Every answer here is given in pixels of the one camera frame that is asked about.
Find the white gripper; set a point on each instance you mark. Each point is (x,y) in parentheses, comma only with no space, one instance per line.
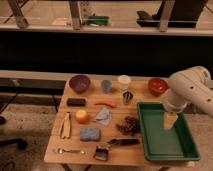
(172,107)

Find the yellow apple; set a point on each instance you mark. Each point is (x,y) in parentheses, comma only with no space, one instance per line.
(82,116)

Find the light blue crumpled cloth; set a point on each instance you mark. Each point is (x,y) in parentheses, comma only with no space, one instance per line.
(104,116)

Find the purple bowl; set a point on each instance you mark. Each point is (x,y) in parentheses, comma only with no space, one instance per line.
(79,83)

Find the dark object on shelf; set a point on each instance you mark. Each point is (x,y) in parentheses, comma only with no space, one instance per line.
(185,14)

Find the green box on shelf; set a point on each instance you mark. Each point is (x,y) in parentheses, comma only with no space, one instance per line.
(97,20)

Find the black rectangular block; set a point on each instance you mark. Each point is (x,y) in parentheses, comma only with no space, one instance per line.
(76,102)

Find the red bowl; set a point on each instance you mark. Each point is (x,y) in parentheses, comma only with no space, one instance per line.
(157,86)

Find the black handled brush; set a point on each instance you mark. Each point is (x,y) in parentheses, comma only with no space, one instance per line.
(123,142)

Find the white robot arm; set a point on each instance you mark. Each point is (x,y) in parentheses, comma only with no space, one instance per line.
(187,86)

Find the white cup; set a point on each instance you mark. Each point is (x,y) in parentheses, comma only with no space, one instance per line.
(124,82)

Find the green plastic tray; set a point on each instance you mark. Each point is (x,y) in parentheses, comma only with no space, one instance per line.
(174,144)

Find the blue cup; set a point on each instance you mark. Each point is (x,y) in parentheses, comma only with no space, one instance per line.
(106,86)

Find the dark red grape bunch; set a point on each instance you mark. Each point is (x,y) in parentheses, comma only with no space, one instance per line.
(130,126)

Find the blue sponge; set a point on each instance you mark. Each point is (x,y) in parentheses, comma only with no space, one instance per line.
(90,134)

